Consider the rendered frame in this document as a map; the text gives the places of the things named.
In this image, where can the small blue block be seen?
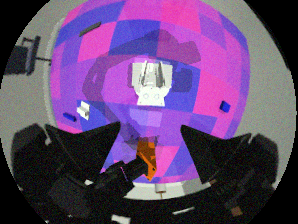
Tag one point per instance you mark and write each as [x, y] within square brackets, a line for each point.
[224, 106]

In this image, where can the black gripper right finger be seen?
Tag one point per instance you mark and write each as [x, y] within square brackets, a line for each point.
[210, 153]

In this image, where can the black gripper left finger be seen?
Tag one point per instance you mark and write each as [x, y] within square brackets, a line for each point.
[88, 150]

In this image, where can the grey flat bar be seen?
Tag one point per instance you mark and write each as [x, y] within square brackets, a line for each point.
[95, 25]

